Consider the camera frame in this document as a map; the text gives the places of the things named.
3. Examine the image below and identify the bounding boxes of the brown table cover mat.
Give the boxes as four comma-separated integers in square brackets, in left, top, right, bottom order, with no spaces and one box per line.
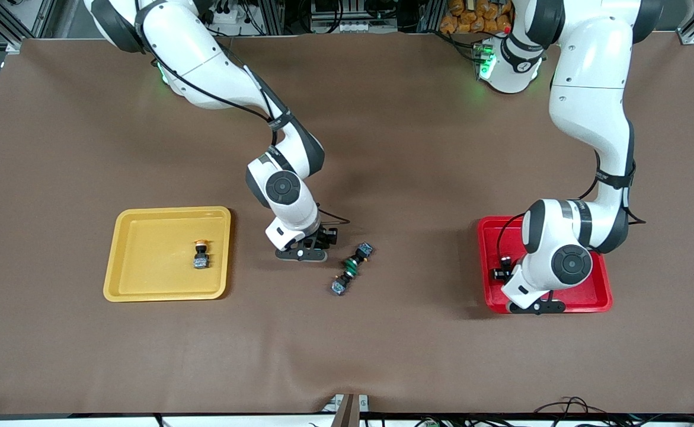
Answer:
[0,33,694,416]

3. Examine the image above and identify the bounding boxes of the green push button switch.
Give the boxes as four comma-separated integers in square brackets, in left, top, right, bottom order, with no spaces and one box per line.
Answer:
[331,266,356,297]
[350,241,375,269]

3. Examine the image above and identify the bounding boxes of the yellow plastic tray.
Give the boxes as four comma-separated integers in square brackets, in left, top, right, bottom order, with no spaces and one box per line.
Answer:
[103,206,232,303]

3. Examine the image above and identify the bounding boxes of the white power strip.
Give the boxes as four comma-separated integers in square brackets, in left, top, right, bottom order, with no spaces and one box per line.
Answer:
[204,0,248,26]

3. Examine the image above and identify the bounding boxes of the metal table edge bracket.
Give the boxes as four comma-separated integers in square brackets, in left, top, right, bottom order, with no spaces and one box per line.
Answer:
[322,393,370,427]

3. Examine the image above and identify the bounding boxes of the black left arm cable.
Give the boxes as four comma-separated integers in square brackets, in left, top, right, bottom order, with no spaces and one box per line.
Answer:
[495,148,647,262]

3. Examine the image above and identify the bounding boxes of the orange packaged items pile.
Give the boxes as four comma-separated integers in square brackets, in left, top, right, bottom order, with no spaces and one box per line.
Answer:
[440,0,512,34]

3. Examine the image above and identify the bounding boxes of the red plastic tray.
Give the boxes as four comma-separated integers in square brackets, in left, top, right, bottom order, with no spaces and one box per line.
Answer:
[477,215,613,314]

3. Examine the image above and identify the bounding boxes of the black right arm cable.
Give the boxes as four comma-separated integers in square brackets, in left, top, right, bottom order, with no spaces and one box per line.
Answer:
[136,12,351,226]

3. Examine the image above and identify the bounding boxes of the black cable bundle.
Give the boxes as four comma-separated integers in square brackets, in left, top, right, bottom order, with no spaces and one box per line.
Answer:
[533,396,694,427]

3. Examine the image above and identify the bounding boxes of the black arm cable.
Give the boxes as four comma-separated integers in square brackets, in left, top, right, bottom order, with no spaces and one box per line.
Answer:
[136,12,351,226]
[495,148,647,262]

